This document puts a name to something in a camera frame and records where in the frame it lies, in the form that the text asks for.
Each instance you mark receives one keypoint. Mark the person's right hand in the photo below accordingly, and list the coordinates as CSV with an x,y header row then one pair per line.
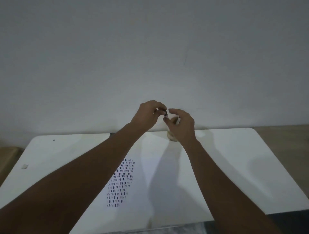
x,y
184,129

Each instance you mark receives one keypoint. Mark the person's left hand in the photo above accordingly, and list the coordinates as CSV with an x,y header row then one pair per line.
x,y
144,115

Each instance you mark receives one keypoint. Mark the person's right thumb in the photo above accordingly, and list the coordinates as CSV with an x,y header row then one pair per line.
x,y
168,122

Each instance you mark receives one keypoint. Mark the person's left thumb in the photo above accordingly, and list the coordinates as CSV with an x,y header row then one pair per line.
x,y
158,114

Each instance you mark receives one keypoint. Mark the small black cap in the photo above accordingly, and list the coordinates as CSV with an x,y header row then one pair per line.
x,y
165,113

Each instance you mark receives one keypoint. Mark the person's right forearm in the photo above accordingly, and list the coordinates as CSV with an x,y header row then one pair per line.
x,y
217,188

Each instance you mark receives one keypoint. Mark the person's left forearm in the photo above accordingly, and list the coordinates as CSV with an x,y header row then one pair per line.
x,y
79,178

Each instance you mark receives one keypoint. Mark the clear glass jar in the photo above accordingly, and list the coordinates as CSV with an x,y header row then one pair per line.
x,y
171,138

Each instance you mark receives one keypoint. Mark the small white tape piece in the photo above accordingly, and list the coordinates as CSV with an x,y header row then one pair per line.
x,y
24,166

